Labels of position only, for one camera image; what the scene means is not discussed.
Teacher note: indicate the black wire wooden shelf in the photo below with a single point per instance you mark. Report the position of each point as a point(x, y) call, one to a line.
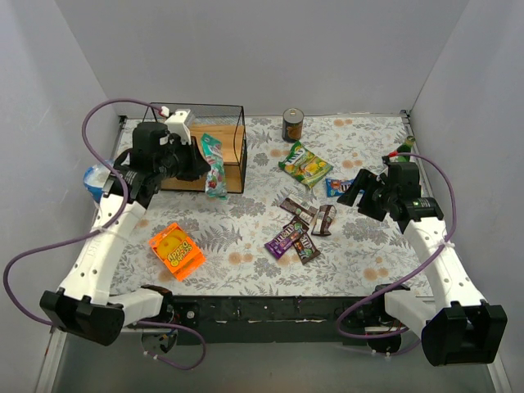
point(227, 124)

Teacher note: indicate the brown candy bag barcode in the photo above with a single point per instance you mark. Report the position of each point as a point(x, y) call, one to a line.
point(323, 220)

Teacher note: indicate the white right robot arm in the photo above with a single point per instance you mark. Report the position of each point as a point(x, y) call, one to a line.
point(460, 327)

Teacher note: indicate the orange Scrub Daddy box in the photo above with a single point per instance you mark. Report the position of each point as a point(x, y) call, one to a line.
point(178, 252)

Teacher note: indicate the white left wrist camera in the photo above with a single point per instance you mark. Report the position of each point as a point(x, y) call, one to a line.
point(179, 123)

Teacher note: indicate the brown tin can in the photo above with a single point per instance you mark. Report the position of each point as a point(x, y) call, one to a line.
point(292, 124)

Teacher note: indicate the purple M&M candy bag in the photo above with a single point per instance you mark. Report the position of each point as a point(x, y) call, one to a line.
point(290, 233)

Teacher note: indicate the blue M&M candy bag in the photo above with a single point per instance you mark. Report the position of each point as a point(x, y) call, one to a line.
point(337, 187)

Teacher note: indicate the teal red candy bag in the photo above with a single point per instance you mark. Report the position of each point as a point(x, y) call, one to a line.
point(215, 178)

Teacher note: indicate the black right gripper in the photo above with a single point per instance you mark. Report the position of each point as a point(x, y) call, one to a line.
point(369, 195)

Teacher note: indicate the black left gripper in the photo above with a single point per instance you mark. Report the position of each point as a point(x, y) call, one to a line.
point(195, 160)

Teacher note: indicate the green yellow candy bag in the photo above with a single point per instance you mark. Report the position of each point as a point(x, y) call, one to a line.
point(304, 166)

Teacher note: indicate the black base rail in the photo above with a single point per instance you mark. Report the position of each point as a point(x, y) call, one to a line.
point(257, 319)

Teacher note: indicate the brown M&M candy bag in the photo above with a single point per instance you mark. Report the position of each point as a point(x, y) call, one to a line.
point(306, 249)

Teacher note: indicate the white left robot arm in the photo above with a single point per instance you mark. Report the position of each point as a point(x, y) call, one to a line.
point(82, 305)

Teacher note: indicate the green glass bottle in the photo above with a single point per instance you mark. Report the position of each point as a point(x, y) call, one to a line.
point(405, 147)

